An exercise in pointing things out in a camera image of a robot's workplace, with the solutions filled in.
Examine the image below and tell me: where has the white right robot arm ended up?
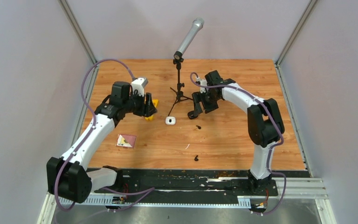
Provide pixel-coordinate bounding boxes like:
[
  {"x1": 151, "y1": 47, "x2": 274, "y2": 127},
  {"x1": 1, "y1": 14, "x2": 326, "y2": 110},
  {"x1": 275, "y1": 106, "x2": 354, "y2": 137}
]
[{"x1": 188, "y1": 70, "x2": 285, "y2": 195}]

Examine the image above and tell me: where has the black earbud charging case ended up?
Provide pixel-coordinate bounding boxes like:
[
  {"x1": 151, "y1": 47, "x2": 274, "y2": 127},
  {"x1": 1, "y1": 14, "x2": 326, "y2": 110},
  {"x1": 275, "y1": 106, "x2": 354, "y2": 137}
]
[{"x1": 187, "y1": 111, "x2": 198, "y2": 119}]

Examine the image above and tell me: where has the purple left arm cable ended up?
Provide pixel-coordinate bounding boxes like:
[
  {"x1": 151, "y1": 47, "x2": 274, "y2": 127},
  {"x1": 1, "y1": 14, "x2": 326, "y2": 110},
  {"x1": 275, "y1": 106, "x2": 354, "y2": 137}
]
[{"x1": 53, "y1": 58, "x2": 156, "y2": 214}]

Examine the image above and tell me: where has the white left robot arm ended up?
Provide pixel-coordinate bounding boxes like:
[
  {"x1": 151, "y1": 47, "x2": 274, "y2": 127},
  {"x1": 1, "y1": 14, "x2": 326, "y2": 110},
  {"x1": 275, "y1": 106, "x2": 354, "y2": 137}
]
[{"x1": 47, "y1": 77, "x2": 157, "y2": 203}]

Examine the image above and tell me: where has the small pink card packet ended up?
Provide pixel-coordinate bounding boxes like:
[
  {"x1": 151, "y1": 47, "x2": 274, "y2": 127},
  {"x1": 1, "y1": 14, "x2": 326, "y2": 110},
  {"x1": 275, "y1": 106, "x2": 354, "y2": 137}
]
[{"x1": 116, "y1": 134, "x2": 137, "y2": 148}]

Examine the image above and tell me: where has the silver microphone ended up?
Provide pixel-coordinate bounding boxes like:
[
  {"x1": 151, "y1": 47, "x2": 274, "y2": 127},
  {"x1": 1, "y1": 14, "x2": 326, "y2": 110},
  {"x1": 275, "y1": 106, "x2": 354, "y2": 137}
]
[{"x1": 173, "y1": 17, "x2": 205, "y2": 60}]

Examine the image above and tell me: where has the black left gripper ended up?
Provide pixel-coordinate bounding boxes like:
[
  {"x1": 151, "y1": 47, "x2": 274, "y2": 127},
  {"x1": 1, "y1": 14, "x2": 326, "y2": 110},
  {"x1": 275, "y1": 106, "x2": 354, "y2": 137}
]
[{"x1": 123, "y1": 90, "x2": 158, "y2": 118}]

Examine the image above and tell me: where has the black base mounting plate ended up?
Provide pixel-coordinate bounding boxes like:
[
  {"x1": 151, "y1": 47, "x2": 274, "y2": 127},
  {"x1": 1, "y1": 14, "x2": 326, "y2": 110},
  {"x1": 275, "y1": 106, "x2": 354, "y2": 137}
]
[{"x1": 108, "y1": 169, "x2": 278, "y2": 204}]

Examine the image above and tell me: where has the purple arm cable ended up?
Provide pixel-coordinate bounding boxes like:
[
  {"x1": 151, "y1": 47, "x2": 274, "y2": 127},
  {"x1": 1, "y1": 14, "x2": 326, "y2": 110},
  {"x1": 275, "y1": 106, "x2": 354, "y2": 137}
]
[
  {"x1": 190, "y1": 72, "x2": 287, "y2": 216},
  {"x1": 53, "y1": 58, "x2": 156, "y2": 214}
]

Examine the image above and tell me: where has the white earbud charging case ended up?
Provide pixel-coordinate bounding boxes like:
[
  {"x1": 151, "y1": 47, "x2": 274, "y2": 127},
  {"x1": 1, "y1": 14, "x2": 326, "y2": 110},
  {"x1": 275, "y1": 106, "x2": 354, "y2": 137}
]
[{"x1": 165, "y1": 116, "x2": 176, "y2": 126}]

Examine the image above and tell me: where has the black tripod mic stand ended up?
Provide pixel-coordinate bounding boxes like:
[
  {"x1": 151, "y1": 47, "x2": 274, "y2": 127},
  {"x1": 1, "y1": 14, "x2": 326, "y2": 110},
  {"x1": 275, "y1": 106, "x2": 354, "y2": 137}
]
[{"x1": 167, "y1": 56, "x2": 193, "y2": 117}]

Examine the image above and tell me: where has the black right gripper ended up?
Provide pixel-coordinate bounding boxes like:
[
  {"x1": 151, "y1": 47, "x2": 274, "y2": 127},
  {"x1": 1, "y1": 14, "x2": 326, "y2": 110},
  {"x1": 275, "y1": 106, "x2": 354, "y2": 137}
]
[{"x1": 192, "y1": 90, "x2": 220, "y2": 117}]

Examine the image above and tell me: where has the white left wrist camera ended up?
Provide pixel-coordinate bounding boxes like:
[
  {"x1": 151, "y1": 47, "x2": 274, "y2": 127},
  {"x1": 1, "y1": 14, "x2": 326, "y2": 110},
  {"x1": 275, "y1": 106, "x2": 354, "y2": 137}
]
[{"x1": 131, "y1": 77, "x2": 148, "y2": 97}]

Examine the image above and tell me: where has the yellow triangular plastic piece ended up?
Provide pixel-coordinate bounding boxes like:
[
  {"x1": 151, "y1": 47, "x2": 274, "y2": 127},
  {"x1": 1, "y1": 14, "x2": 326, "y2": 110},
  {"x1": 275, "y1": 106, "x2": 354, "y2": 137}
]
[{"x1": 145, "y1": 99, "x2": 158, "y2": 121}]

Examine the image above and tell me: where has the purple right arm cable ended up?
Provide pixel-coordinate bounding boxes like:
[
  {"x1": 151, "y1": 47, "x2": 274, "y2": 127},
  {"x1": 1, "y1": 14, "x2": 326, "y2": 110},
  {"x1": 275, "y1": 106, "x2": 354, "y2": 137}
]
[{"x1": 190, "y1": 72, "x2": 287, "y2": 216}]

